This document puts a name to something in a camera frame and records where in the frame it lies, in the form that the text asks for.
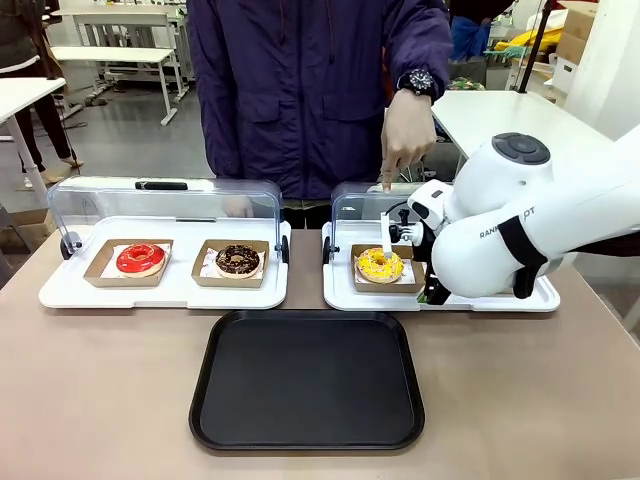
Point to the background person dark clothes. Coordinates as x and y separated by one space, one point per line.
20 30

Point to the kraft paper donut box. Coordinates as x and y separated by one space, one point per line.
120 282
385 289
230 284

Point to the person's right hand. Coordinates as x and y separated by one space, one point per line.
239 206

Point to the yellow fabric bundle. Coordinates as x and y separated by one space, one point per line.
535 37

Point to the white flat stick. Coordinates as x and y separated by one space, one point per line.
385 235

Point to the white printed paper liner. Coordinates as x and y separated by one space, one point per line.
409 272
207 267
109 267

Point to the white storage box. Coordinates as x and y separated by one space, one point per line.
565 75

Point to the black wrist watch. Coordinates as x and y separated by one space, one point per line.
417 80

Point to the white office table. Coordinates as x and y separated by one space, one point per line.
125 15
110 54
500 110
25 95

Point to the chocolate drizzled donut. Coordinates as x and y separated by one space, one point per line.
225 265

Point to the black serving tray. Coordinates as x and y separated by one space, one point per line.
305 380

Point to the yellow sprinkled donut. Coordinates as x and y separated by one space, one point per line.
370 270

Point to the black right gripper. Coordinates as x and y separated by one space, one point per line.
424 250

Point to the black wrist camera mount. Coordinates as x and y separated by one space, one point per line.
402 232

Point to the brown cardboard box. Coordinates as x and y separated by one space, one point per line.
575 30

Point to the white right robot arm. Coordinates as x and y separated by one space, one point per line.
475 250

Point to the clear display case lid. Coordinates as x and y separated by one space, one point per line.
100 200
350 210

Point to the blue fabric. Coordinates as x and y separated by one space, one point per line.
467 35

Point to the black stand pole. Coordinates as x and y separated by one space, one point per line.
530 55

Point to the dark trousers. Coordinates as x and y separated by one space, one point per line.
307 215

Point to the red glazed donut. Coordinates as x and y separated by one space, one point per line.
127 265

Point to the white display case base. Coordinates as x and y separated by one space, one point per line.
340 300
60 295

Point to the person in purple jacket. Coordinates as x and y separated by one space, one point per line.
300 100

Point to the person's left hand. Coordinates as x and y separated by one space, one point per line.
407 135

